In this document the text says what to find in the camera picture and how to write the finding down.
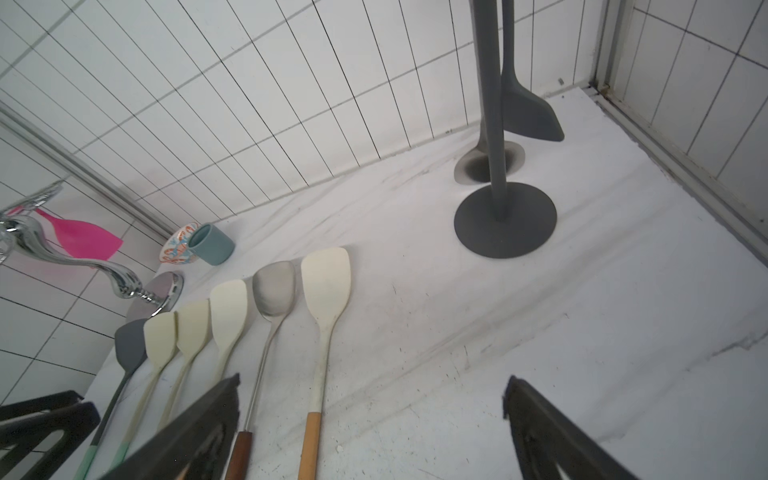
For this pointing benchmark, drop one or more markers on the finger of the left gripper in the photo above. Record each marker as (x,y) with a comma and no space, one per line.
(26,424)

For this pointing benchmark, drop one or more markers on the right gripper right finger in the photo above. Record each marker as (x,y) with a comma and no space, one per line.
(548,444)

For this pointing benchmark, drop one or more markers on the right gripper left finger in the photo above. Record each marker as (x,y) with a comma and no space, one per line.
(195,445)

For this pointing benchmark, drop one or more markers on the cream spatula green handle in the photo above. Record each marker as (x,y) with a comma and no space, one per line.
(160,335)

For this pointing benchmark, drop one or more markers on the cream slotted turner green handle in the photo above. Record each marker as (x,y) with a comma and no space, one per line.
(193,334)

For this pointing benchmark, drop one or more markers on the cream spoon wooden handle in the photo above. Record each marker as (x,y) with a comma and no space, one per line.
(229,310)

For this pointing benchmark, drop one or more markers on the cream utensil dark wooden handle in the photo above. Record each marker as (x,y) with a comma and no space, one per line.
(274,293)

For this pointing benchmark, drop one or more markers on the cream spatula light wooden handle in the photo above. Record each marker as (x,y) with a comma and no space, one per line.
(326,278)

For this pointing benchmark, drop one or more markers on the dark grey utensil rack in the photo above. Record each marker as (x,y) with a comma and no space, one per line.
(504,219)

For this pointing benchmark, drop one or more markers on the dark grey hanging spatula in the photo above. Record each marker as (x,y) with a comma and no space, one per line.
(524,113)

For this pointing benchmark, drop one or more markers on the chrome cup tree stand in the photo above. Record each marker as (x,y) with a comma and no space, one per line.
(25,234)

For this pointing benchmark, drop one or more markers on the pink cup on stand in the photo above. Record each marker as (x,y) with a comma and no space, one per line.
(81,239)

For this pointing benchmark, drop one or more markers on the patterned small bowl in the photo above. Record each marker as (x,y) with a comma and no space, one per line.
(176,249)

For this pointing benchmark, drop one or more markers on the teal ceramic cup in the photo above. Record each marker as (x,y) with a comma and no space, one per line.
(211,244)

